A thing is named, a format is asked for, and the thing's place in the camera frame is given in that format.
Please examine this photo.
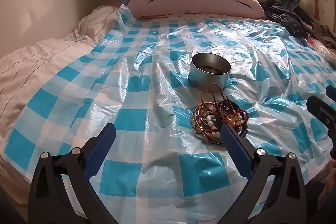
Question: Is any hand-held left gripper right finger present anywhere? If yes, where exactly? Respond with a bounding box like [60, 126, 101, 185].
[220, 124, 307, 224]

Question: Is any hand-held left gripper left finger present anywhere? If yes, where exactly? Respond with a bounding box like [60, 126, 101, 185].
[28, 123, 117, 224]

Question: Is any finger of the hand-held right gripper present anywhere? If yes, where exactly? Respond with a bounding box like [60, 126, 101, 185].
[325, 84, 336, 99]
[307, 95, 336, 136]

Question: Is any white bead bracelet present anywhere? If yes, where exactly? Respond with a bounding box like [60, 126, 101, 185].
[194, 113, 218, 132]

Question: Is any pile of mixed bracelets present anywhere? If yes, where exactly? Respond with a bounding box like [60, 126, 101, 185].
[192, 82, 249, 146]

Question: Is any round metal tin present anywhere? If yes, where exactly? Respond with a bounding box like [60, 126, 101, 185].
[188, 52, 231, 89]

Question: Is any blue white checked plastic sheet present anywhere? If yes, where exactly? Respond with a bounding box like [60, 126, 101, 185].
[5, 4, 336, 206]

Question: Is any heap of clothes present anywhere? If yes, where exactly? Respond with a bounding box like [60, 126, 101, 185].
[306, 25, 336, 67]

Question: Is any black jacket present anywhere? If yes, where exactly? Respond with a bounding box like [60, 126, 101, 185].
[262, 0, 313, 38]

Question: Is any white striped quilt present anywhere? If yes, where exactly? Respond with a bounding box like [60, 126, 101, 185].
[0, 5, 124, 119]

